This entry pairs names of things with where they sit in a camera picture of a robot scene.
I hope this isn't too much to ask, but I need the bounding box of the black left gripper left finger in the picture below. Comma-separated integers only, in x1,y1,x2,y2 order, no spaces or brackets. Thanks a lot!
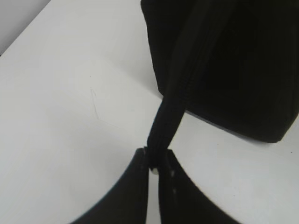
73,147,149,224

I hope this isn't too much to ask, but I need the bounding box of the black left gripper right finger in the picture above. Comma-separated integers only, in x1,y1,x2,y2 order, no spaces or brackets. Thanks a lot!
158,150,236,224

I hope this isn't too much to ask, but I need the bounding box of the black canvas tote bag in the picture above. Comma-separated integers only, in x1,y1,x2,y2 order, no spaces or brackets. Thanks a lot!
141,0,299,168

